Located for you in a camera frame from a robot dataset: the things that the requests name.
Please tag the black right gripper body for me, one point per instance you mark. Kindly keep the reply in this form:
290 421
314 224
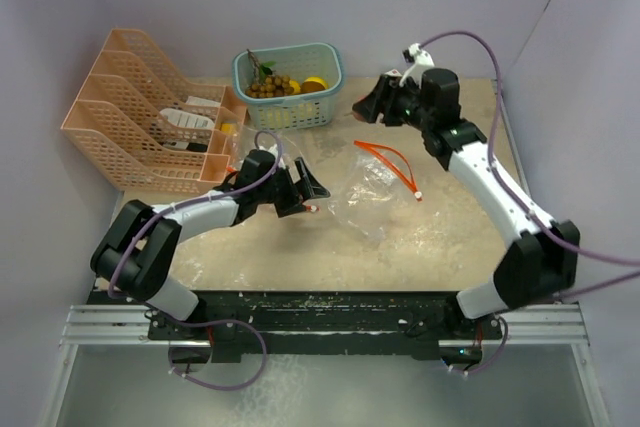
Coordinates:
404 105

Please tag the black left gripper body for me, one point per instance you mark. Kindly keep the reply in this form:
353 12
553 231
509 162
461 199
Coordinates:
283 193

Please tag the clear zip bag red seal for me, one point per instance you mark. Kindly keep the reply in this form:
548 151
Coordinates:
256 163

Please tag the yellow fake lemon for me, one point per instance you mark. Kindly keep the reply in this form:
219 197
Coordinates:
313 85

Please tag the yellow fake bell pepper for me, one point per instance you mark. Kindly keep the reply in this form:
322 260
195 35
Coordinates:
294 87

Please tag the brown fake mushrooms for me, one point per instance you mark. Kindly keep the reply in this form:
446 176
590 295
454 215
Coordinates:
265 82

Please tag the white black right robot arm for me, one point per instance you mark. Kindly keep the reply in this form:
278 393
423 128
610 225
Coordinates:
540 260

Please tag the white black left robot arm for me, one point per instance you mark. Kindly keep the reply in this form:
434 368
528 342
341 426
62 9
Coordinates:
136 253

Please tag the light blue plastic basket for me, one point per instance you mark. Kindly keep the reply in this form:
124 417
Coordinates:
299 62

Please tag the small yellow item in organizer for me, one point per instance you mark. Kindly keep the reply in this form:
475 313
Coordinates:
229 128

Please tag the orange mesh file organizer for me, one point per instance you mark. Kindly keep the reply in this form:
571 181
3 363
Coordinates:
130 81

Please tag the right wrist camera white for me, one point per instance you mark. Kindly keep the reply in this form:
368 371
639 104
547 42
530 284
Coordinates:
419 61

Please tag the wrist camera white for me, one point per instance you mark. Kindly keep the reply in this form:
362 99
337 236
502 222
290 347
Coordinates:
277 152
419 61

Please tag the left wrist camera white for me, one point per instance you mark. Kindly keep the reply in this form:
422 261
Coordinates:
277 152

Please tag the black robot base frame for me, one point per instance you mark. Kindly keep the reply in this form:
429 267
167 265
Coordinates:
421 325

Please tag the aluminium rail frame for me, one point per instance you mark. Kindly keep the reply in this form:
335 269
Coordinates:
90 325

